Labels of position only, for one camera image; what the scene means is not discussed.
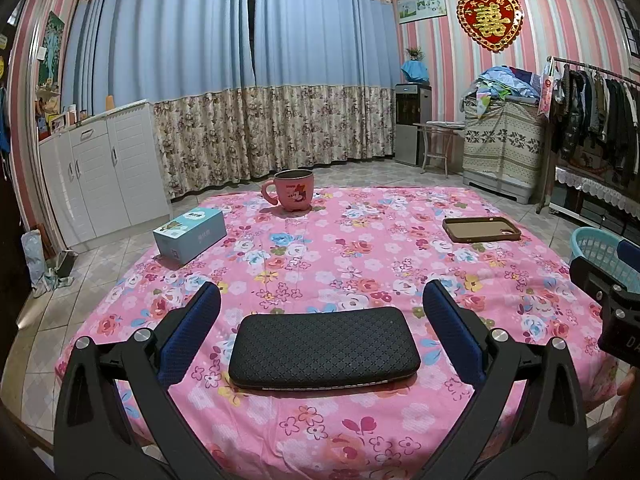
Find light blue bear box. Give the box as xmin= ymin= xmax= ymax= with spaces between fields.
xmin=152 ymin=208 xmax=227 ymax=267

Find pink cartoon mug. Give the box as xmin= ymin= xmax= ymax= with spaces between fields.
xmin=260 ymin=169 xmax=316 ymax=212

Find dark small box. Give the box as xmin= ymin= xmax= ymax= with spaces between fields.
xmin=55 ymin=250 xmax=77 ymax=278

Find light blue plastic basket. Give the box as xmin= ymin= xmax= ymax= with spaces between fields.
xmin=571 ymin=226 xmax=640 ymax=291

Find white cabinet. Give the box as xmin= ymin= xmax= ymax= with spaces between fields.
xmin=39 ymin=99 xmax=172 ymax=251

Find wall clock poster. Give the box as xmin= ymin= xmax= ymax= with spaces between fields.
xmin=398 ymin=0 xmax=447 ymax=23

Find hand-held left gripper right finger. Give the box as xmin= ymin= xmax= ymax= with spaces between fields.
xmin=422 ymin=280 xmax=590 ymax=480

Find pile of clothes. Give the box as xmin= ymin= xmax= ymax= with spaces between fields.
xmin=472 ymin=65 xmax=543 ymax=111

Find hanging dark clothes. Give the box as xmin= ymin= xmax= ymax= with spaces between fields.
xmin=550 ymin=62 xmax=640 ymax=176

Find metal clothes rack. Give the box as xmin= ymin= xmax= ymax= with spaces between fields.
xmin=537 ymin=56 xmax=640 ymax=213

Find pink hanging bag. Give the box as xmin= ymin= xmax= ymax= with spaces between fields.
xmin=537 ymin=60 xmax=556 ymax=120

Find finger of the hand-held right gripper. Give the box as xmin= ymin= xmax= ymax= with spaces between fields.
xmin=570 ymin=256 xmax=628 ymax=303
xmin=617 ymin=240 xmax=640 ymax=273

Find pink floral tablecloth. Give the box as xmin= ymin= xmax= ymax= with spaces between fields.
xmin=56 ymin=185 xmax=626 ymax=480

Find tall wall picture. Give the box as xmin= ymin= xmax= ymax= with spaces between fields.
xmin=42 ymin=12 xmax=66 ymax=91

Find red heart wall decoration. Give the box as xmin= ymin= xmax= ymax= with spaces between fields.
xmin=456 ymin=0 xmax=524 ymax=53

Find small metal side table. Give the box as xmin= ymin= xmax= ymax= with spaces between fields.
xmin=413 ymin=121 xmax=466 ymax=177

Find brown phone case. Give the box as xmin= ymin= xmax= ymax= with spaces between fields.
xmin=442 ymin=216 xmax=522 ymax=244

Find blue cloth cover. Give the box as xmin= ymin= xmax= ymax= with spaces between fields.
xmin=401 ymin=60 xmax=431 ymax=85

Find black textured pouch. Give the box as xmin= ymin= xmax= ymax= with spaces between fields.
xmin=228 ymin=307 xmax=422 ymax=391

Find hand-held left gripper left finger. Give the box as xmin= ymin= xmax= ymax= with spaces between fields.
xmin=54 ymin=281 xmax=222 ymax=480

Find cloth covered cabinet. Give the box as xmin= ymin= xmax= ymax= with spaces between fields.
xmin=462 ymin=100 xmax=546 ymax=204

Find dark window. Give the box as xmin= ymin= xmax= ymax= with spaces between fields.
xmin=615 ymin=0 xmax=640 ymax=56

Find white bag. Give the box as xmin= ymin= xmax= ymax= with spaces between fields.
xmin=21 ymin=230 xmax=51 ymax=298

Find grey water dispenser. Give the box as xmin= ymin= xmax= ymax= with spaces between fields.
xmin=395 ymin=83 xmax=432 ymax=166

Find blue floral curtain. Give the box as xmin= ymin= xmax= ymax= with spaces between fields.
xmin=62 ymin=0 xmax=258 ymax=201
xmin=250 ymin=0 xmax=398 ymax=181

